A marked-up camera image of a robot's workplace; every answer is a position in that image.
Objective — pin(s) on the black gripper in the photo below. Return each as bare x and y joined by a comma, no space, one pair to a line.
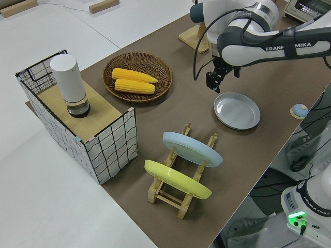
221,67

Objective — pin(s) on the dark blue mug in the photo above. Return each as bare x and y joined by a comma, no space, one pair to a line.
196,13

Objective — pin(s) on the blue call bell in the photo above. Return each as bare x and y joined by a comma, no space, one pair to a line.
298,110

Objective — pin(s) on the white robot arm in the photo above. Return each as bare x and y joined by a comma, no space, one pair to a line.
245,53

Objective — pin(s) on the wooden block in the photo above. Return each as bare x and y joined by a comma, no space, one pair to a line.
18,7
103,6

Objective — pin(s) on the gray plate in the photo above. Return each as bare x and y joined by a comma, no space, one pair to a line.
236,111

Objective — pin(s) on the brown wicker basket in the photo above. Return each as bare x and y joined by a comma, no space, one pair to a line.
137,60

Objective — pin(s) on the yellow plate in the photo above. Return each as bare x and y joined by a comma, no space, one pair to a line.
178,180

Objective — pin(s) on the wooden mug tree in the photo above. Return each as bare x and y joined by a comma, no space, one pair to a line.
190,38

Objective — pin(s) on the brown table mat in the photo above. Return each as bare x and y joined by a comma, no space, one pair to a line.
181,108

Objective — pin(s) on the light blue plate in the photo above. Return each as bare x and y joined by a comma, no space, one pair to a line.
191,149

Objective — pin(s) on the wooden plate rack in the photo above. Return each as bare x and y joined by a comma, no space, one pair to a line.
168,200

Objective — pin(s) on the white cylinder bottle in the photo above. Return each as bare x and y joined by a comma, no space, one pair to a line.
69,77

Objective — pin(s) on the white toaster oven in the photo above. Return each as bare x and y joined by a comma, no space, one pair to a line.
305,7

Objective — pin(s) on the yellow corn cob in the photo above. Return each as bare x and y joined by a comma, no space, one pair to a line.
134,86
134,75

